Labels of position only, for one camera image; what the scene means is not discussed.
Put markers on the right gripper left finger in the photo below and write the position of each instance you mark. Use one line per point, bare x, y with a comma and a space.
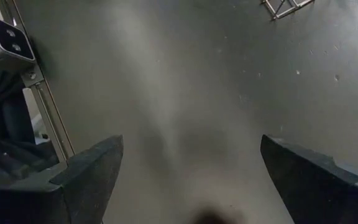
82, 186

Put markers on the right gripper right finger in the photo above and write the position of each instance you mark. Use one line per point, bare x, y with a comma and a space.
315, 193

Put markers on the grey depth camera box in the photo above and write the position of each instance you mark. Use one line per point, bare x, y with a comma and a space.
8, 40

